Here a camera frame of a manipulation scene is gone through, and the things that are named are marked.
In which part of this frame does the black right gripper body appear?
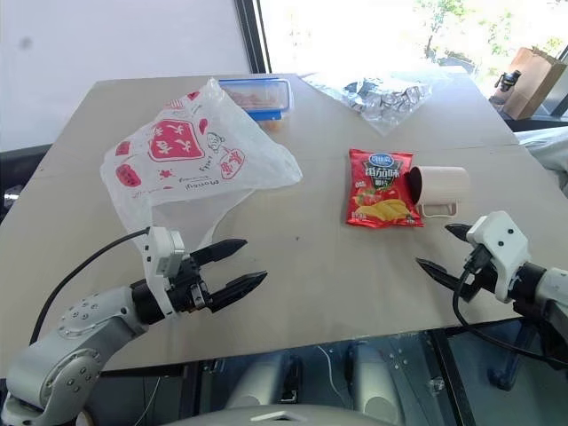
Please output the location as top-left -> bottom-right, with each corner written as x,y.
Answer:
456,244 -> 499,297

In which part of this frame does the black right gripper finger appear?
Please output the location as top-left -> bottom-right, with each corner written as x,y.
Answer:
414,257 -> 471,303
444,223 -> 472,243

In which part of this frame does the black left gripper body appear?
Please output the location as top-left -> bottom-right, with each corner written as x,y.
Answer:
166,251 -> 213,314

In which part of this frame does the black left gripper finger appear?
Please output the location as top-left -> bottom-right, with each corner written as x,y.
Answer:
204,270 -> 269,314
189,238 -> 249,270

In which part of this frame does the pink plastic mug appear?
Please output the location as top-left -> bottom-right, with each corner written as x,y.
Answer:
406,165 -> 470,219

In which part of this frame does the red tomato chips packet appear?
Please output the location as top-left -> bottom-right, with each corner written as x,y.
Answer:
345,147 -> 425,229

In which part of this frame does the white plastic bag red print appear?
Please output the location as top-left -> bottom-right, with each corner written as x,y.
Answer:
99,77 -> 304,267

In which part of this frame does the clear bag of foil candies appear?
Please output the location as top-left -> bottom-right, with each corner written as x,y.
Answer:
301,73 -> 434,138

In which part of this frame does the blue-lidded clear food container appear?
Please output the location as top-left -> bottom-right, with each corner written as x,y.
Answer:
217,77 -> 295,122

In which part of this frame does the brown paper bag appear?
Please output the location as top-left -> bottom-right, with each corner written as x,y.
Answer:
501,44 -> 568,121

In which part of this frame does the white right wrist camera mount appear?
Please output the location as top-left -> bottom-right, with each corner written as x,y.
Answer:
464,210 -> 533,304

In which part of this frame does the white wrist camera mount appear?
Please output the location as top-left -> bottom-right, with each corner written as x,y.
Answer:
140,225 -> 185,317
464,210 -> 533,304

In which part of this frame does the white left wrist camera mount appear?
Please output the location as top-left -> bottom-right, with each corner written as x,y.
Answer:
140,225 -> 185,317

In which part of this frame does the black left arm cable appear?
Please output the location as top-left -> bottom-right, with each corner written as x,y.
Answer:
28,226 -> 152,346

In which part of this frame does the black camera on tripod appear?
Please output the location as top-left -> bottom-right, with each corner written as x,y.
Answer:
495,68 -> 523,93

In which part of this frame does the black window frame post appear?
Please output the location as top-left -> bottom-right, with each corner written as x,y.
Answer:
233,0 -> 273,75

